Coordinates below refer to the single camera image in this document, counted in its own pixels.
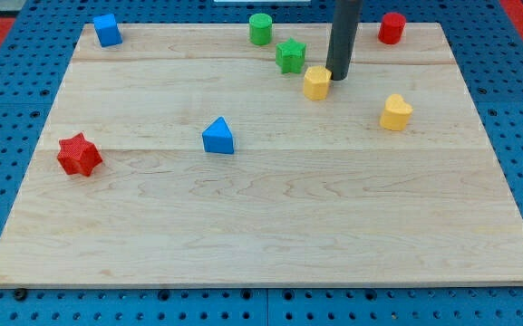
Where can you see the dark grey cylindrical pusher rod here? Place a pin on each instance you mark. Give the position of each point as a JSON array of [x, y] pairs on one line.
[[342, 36]]

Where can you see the yellow hexagon block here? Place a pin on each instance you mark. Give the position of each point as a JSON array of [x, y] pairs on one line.
[[316, 83]]

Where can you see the blue triangle block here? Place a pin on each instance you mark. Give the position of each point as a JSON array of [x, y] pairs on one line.
[[218, 138]]

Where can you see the red cylinder block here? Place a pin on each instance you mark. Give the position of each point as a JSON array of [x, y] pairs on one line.
[[391, 28]]

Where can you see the green star block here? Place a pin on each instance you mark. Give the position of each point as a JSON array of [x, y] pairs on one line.
[[290, 56]]

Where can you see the green cylinder block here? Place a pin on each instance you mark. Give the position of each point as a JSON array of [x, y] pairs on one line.
[[260, 29]]

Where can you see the yellow heart block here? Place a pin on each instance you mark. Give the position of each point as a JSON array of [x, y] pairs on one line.
[[396, 113]]

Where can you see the light wooden board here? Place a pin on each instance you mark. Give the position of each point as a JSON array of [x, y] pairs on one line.
[[316, 195]]

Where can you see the blue cube block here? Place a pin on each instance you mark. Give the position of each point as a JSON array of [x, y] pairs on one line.
[[107, 30]]

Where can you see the red star block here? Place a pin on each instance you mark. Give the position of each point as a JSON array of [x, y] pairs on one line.
[[78, 155]]

